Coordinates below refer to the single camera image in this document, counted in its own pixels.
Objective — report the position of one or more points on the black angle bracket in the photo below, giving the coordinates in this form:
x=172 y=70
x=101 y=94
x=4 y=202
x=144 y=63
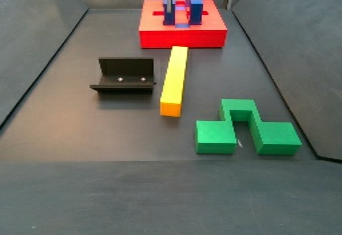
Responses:
x=125 y=75

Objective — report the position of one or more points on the long yellow block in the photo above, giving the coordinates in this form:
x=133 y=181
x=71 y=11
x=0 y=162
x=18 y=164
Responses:
x=173 y=82

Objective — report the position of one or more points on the green U-shaped block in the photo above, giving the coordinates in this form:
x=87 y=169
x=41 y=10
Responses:
x=275 y=138

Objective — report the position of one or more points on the blue U-shaped block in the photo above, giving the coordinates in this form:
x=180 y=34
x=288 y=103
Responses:
x=195 y=12

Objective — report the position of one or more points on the red board with slots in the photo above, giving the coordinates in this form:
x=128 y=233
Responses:
x=156 y=35

